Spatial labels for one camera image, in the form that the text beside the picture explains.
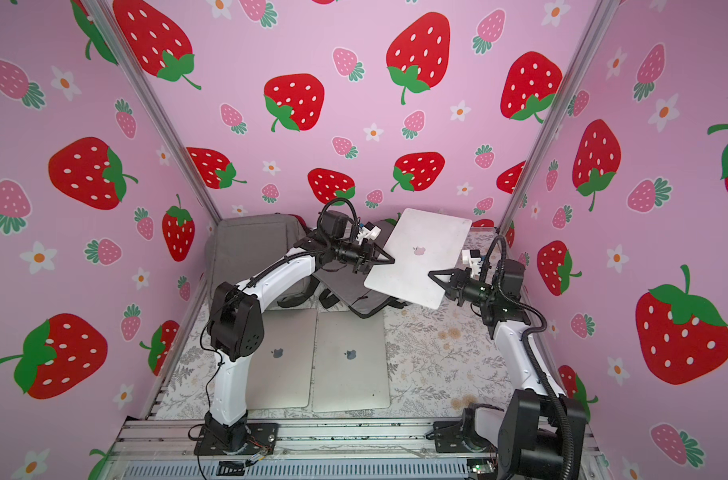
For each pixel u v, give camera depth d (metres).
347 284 0.79
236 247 1.07
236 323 0.53
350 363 0.87
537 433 0.40
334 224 0.73
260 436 0.75
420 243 0.83
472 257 0.74
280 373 0.86
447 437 0.74
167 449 0.73
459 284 0.67
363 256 0.75
